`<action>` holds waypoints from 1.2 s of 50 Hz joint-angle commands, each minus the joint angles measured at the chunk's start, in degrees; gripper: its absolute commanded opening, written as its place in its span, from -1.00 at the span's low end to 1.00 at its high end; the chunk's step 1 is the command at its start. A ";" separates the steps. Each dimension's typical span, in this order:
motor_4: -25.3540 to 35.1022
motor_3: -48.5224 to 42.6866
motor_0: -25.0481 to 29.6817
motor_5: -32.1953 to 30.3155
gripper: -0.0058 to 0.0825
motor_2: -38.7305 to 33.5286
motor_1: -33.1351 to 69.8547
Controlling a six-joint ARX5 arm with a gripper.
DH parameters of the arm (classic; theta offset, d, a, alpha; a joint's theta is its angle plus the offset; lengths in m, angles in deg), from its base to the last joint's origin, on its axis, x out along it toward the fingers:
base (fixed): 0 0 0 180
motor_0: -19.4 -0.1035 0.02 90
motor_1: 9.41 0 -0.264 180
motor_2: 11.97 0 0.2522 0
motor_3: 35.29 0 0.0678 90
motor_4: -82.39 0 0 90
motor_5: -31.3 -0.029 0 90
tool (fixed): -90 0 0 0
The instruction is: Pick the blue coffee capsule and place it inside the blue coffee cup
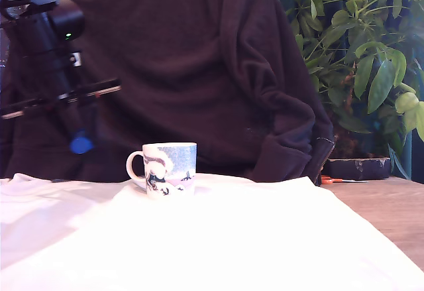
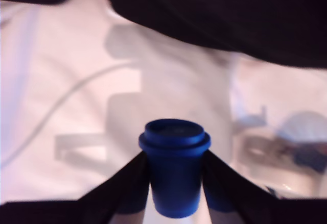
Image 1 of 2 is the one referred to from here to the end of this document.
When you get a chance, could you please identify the blue coffee capsule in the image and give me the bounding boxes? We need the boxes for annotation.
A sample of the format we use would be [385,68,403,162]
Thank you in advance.
[68,130,95,155]

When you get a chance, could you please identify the white mug with blue print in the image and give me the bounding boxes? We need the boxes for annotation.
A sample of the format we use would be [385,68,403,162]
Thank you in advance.
[126,143,198,200]

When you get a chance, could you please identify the dark brown draped sweater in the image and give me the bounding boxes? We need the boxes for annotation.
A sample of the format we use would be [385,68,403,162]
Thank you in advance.
[0,0,336,186]

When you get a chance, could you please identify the white table cloth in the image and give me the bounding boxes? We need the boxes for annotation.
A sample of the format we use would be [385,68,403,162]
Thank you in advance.
[0,172,424,291]

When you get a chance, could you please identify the dark rectangular planter box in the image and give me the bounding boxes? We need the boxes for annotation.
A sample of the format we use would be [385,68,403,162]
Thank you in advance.
[325,157,392,181]

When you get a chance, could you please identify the green leafy houseplant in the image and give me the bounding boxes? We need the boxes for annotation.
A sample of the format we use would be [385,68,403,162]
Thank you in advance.
[286,0,424,180]

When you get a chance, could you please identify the orange handled scissors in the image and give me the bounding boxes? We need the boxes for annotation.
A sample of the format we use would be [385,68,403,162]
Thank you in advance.
[320,174,370,186]

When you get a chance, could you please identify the teal metal post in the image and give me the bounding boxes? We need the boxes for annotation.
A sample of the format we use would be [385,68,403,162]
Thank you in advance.
[404,131,413,180]

